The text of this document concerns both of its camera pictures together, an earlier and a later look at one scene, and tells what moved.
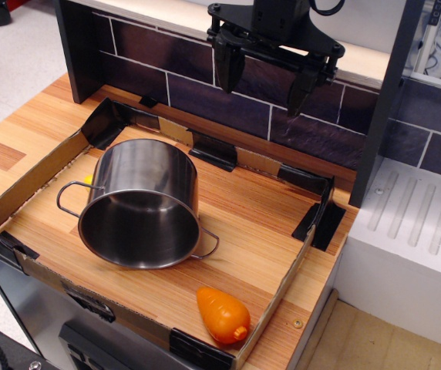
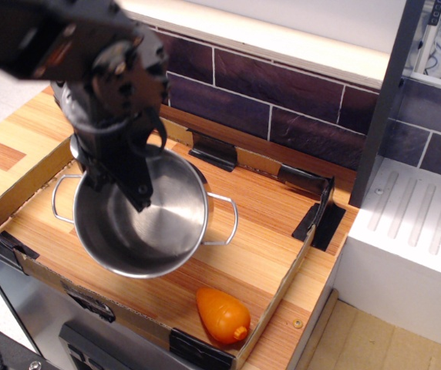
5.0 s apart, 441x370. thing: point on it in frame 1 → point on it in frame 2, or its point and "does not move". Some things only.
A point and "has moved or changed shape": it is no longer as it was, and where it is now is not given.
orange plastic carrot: [227, 320] does not move
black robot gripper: [281, 31] → [112, 144]
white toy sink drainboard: [405, 260] does not move
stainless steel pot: [142, 210] has moved or changed shape
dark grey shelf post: [388, 99] does not move
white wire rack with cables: [439, 52] does not move
